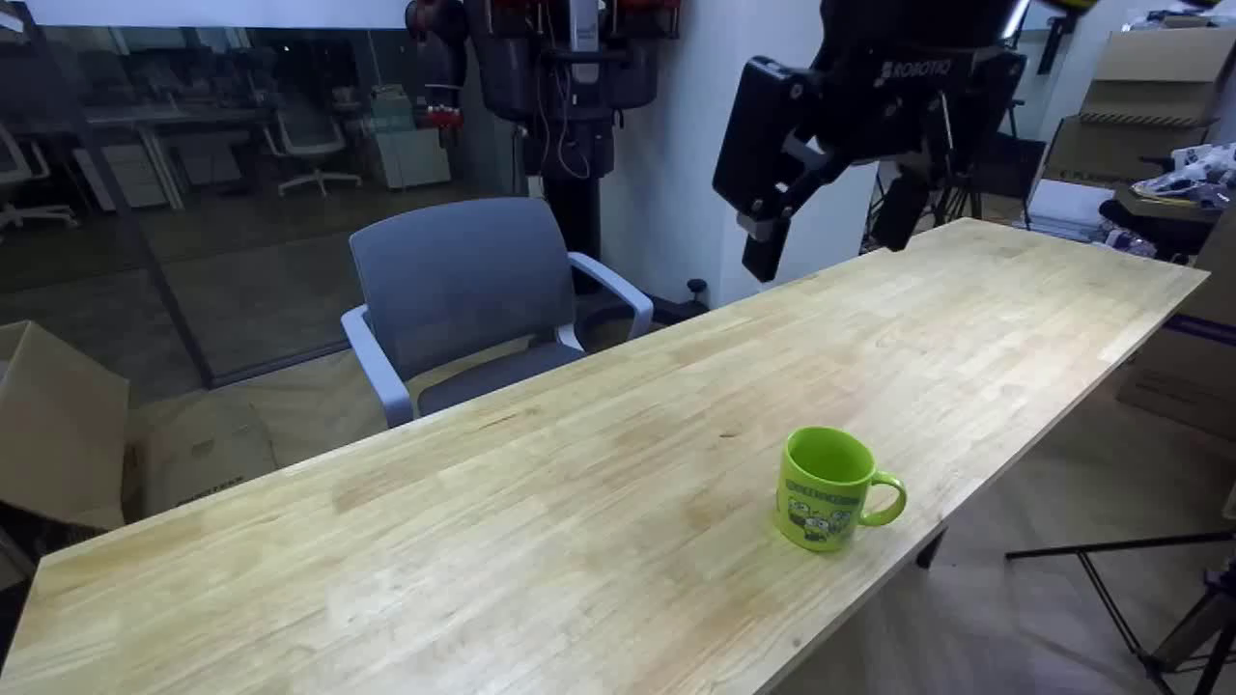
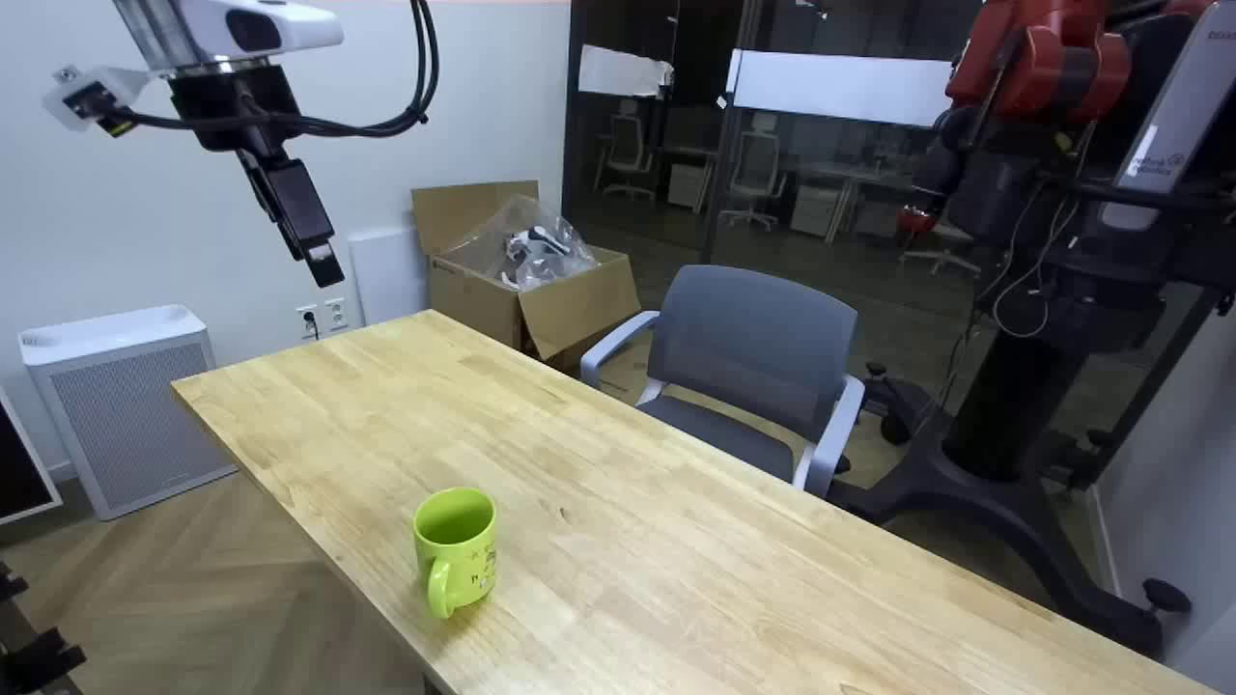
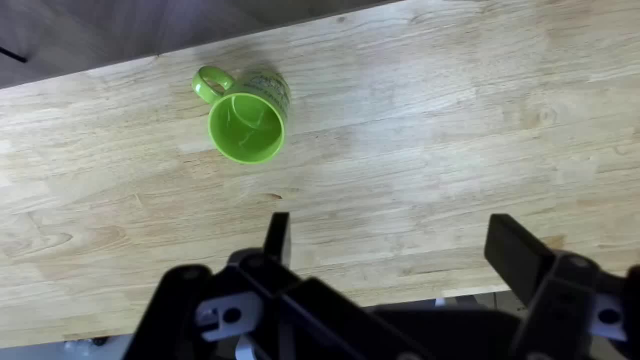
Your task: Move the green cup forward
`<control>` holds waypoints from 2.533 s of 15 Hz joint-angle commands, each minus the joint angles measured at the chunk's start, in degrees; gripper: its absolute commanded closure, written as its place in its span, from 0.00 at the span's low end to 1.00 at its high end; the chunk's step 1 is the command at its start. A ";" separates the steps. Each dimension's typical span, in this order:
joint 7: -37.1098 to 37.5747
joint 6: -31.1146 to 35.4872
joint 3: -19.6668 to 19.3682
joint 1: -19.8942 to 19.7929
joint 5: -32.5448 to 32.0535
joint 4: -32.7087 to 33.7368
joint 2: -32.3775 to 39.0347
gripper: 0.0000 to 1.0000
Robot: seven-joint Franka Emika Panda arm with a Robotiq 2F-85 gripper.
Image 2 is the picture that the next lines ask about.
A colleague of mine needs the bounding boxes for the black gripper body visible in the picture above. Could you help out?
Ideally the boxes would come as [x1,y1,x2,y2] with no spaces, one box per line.
[169,60,339,268]

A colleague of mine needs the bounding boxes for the green cup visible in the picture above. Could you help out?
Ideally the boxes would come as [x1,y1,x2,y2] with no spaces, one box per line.
[408,483,502,620]

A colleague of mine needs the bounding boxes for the clear plastic bag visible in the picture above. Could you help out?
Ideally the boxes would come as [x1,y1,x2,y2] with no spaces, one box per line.
[439,197,604,292]

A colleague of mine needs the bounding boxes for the open cardboard box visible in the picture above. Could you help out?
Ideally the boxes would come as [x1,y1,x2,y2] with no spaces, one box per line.
[408,178,644,374]

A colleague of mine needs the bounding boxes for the white air purifier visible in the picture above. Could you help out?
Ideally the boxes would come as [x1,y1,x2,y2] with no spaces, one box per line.
[17,300,237,520]

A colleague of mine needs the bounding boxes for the white mesh office chair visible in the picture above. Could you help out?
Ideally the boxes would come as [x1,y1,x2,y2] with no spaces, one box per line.
[594,95,659,203]
[715,125,793,234]

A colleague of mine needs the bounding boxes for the grey office chair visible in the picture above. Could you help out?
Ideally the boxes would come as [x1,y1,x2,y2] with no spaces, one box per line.
[575,262,868,498]

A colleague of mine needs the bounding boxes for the black stand piece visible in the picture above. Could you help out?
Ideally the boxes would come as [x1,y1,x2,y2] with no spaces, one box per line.
[0,561,90,695]

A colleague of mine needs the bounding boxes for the red office chair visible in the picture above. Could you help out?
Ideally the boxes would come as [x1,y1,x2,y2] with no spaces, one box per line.
[891,199,984,281]

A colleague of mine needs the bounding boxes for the red Baxter robot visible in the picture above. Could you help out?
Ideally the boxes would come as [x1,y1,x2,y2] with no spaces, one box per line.
[895,0,1236,359]

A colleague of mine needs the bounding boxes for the white wall outlet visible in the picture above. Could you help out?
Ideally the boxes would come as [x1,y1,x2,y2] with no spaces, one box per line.
[295,292,354,345]

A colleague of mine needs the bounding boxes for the white wall panel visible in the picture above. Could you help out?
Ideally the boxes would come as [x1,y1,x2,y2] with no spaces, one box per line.
[344,225,429,329]

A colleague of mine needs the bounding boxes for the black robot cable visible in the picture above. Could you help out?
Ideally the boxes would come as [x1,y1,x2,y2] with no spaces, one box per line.
[120,0,446,142]

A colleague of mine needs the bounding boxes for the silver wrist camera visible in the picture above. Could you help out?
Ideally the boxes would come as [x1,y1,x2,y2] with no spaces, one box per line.
[43,60,151,138]

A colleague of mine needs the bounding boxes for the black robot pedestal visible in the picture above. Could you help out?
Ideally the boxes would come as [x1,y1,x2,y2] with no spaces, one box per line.
[828,322,1199,663]

